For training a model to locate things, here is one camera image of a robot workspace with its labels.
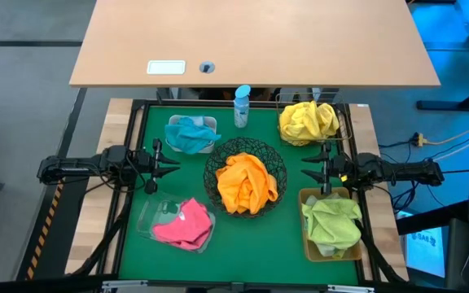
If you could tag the teal microfiber towel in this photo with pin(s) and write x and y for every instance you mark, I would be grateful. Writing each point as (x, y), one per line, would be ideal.
(189, 138)

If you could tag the black panel hazard stripes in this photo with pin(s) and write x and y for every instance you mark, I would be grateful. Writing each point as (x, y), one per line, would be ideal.
(51, 228)

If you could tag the pale blue printed panel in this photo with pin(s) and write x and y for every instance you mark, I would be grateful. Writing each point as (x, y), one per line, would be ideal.
(426, 252)

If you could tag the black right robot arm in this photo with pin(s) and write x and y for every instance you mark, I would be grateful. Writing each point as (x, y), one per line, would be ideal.
(401, 171)

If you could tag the pale grey microfiber towel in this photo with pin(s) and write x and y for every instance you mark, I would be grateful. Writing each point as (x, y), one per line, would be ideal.
(204, 120)

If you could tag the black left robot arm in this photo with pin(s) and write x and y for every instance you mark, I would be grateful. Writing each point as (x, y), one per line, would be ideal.
(71, 164)

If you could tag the tan rectangular tray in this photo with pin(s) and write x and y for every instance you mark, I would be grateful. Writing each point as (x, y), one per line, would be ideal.
(312, 254)

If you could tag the beige desk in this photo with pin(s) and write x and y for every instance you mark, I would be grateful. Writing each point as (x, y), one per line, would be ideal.
(259, 36)

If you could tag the clear plastic container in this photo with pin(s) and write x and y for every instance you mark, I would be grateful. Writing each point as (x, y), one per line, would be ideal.
(153, 215)

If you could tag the black desk leg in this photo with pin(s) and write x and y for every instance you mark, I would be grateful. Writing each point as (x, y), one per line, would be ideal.
(462, 101)

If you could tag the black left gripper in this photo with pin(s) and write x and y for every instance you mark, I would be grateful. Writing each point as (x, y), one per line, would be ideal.
(145, 163)

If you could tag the spray bottle blue cap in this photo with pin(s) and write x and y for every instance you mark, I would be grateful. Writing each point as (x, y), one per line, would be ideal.
(241, 112)

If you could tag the yellow plug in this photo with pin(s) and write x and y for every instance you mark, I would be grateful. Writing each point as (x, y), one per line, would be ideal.
(420, 140)

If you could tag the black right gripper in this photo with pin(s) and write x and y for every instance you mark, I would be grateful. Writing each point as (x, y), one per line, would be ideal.
(340, 169)

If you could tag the black table frame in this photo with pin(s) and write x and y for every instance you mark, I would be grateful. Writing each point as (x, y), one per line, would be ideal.
(263, 102)

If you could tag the white plastic bin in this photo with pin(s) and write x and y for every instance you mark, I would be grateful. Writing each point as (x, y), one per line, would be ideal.
(173, 122)

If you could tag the black side desk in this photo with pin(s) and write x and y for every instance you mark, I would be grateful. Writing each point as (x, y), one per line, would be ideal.
(454, 244)

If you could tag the pink microfiber towel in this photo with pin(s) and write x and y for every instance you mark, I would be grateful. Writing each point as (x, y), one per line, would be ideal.
(185, 228)

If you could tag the green table mat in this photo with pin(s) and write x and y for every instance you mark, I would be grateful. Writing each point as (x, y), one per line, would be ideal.
(251, 252)

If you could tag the white rectangular desk plate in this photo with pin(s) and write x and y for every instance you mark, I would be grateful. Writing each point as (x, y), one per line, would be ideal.
(166, 67)

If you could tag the round desk grommet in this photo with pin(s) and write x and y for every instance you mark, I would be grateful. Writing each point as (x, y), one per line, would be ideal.
(207, 67)

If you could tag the light green microfiber towel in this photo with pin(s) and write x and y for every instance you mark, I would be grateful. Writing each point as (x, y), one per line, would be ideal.
(332, 224)
(328, 251)

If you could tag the orange microfiber towel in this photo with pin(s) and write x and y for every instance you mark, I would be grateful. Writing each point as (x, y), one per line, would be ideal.
(251, 195)
(240, 163)

